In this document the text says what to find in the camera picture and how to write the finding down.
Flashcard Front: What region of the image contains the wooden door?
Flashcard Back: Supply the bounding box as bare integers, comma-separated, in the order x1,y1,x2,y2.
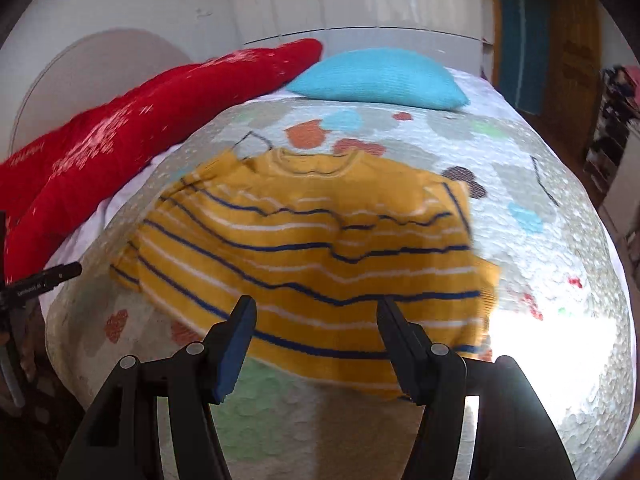
541,0,604,163

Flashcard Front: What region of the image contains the red patterned blanket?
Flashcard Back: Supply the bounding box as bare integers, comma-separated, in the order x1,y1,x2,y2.
0,38,325,281

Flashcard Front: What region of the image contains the yellow striped knit sweater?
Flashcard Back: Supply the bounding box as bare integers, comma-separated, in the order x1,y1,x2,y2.
109,149,502,402

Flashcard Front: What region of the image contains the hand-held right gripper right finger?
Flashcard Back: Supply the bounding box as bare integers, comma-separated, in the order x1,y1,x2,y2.
376,296,579,480

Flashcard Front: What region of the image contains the cluttered shelf rack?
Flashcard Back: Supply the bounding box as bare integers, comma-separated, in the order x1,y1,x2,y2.
583,64,640,206

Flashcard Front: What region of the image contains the teal hanging cloth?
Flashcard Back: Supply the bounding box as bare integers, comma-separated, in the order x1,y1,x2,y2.
495,0,553,117

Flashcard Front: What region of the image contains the patterned quilted bedspread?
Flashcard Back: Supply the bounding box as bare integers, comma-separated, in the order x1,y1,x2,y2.
44,66,632,480

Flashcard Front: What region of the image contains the white wardrobe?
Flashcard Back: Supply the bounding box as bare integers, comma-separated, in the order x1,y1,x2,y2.
242,0,496,82

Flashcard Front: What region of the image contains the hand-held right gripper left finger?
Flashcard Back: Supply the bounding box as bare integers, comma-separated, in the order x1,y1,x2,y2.
58,295,258,480

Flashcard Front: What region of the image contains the turquoise pillow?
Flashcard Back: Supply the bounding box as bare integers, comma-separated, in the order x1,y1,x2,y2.
286,48,472,110

